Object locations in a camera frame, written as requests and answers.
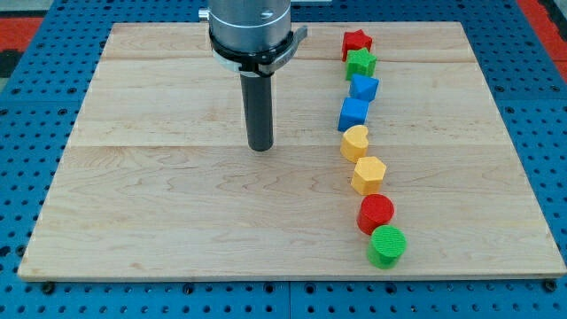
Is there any yellow heart block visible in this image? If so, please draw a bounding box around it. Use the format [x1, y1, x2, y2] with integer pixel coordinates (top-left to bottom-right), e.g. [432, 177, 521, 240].
[340, 125, 369, 163]

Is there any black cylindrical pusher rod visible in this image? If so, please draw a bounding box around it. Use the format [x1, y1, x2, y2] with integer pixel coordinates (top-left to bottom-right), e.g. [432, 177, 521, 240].
[240, 75, 274, 152]

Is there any blue cube block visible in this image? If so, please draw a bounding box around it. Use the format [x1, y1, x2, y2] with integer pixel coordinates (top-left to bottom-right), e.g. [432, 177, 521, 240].
[338, 97, 369, 132]

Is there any yellow hexagon block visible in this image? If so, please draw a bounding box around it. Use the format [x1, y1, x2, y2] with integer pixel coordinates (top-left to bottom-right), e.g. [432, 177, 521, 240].
[351, 157, 387, 196]

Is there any red cylinder block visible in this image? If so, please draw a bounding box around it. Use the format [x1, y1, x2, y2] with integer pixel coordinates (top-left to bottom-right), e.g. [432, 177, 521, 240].
[356, 194, 395, 235]

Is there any blue pentagon block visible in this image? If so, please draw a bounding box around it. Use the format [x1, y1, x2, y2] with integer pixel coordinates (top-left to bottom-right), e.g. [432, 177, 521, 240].
[349, 74, 380, 102]

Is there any green star block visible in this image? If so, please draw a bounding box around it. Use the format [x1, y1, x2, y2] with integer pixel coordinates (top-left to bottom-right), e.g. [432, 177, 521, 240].
[346, 48, 377, 81]

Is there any light wooden board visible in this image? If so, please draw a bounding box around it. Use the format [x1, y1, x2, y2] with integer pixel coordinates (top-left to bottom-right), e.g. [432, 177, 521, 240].
[19, 22, 566, 282]

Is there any green cylinder block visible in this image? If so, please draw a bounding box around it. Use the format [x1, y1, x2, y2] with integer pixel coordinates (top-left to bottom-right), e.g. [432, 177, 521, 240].
[367, 225, 407, 269]

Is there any red star block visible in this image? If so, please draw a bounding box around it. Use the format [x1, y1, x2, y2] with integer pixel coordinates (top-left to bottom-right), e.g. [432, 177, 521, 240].
[341, 29, 373, 62]

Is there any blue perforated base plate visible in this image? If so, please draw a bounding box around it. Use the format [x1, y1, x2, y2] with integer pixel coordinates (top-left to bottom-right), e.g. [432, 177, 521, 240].
[1, 1, 566, 318]

